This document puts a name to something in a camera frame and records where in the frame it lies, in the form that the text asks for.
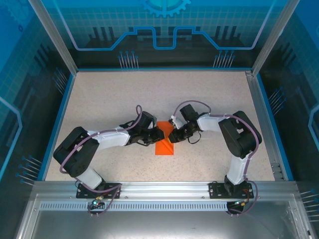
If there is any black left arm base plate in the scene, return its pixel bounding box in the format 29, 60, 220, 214
76, 182, 122, 199

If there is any steel front tray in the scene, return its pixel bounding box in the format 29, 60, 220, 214
14, 194, 316, 239

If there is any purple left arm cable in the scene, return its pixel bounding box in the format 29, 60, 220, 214
59, 104, 143, 217

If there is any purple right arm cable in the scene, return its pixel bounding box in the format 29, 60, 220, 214
171, 100, 263, 216

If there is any cable plug with light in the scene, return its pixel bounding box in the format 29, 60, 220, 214
90, 196, 107, 209
232, 199, 250, 208

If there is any orange square paper sheet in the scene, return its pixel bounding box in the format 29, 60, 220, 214
155, 120, 175, 156

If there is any left cable plug with light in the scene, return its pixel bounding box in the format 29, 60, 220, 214
90, 196, 107, 209

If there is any slotted metal cable duct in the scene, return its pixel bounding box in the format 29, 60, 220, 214
39, 202, 292, 212

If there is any aluminium mounting rail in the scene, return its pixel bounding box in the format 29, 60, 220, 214
33, 181, 299, 200

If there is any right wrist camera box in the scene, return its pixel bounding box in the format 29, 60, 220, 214
169, 115, 184, 129

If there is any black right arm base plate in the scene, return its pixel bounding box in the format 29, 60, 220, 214
208, 181, 255, 200

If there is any aluminium side rail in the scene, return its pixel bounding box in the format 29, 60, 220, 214
245, 71, 287, 181

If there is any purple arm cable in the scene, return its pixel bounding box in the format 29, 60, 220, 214
171, 100, 263, 216
59, 104, 143, 217

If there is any aluminium frame post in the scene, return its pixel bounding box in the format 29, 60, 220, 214
250, 0, 302, 77
27, 0, 78, 75

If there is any right cable plug with light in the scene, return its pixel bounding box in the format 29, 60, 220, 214
232, 199, 250, 208

